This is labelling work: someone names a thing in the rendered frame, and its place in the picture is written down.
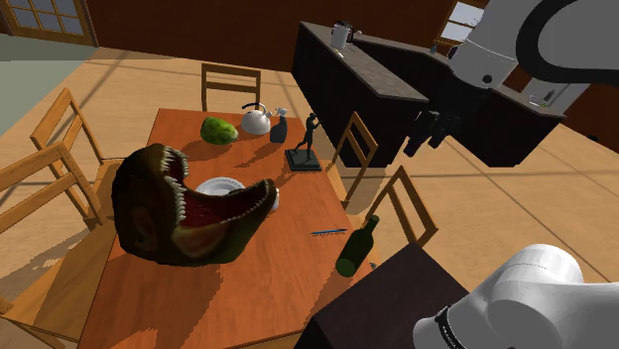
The green watermelon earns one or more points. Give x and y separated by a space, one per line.
218 130

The white plate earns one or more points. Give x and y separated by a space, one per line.
217 186

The wooden glazed door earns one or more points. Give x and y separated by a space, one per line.
43 19

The brown dinosaur head toy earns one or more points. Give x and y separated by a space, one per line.
154 212

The blue pen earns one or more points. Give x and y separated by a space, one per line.
329 232

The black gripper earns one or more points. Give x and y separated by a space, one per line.
459 104

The wooden chair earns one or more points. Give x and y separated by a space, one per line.
420 212
358 145
58 113
227 87
43 166

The white kettle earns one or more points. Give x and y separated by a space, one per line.
255 122

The dark kitchen counter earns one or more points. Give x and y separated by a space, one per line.
348 92

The black human figure statue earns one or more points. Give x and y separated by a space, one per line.
303 157

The dark robot stand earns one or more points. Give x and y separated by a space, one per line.
387 299

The dark spray bottle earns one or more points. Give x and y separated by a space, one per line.
279 129

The green wine bottle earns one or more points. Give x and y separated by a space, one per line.
355 249

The orange wooden dining table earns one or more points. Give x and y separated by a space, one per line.
271 290

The window with wooden frame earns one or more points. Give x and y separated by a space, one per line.
459 22

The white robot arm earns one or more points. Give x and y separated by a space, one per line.
483 55

